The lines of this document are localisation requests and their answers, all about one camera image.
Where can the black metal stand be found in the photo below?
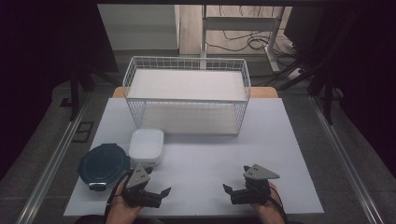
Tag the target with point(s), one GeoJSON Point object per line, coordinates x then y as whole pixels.
{"type": "Point", "coordinates": [327, 90]}
{"type": "Point", "coordinates": [74, 93]}

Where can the aluminium rail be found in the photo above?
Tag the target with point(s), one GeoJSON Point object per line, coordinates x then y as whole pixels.
{"type": "Point", "coordinates": [345, 161]}
{"type": "Point", "coordinates": [49, 171]}

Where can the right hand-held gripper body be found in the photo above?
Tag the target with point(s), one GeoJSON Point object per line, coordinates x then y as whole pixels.
{"type": "Point", "coordinates": [257, 174]}

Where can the white cabinet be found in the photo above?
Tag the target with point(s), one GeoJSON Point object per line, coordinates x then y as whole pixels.
{"type": "Point", "coordinates": [140, 28]}

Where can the white metal desk frame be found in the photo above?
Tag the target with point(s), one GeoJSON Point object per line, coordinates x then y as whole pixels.
{"type": "Point", "coordinates": [239, 23]}

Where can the white square lidded container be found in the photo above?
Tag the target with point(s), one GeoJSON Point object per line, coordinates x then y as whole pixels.
{"type": "Point", "coordinates": [146, 146]}

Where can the person's left hand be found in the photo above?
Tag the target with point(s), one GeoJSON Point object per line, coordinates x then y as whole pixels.
{"type": "Point", "coordinates": [120, 211]}

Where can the white power strip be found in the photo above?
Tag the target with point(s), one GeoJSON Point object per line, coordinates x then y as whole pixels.
{"type": "Point", "coordinates": [294, 74]}

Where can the round dark blue lidded container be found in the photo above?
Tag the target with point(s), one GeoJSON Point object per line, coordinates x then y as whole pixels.
{"type": "Point", "coordinates": [103, 165]}

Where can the person's right hand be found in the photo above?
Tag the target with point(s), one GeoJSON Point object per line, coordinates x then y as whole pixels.
{"type": "Point", "coordinates": [271, 211]}

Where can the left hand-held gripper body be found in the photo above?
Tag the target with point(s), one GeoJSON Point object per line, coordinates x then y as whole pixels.
{"type": "Point", "coordinates": [138, 179]}

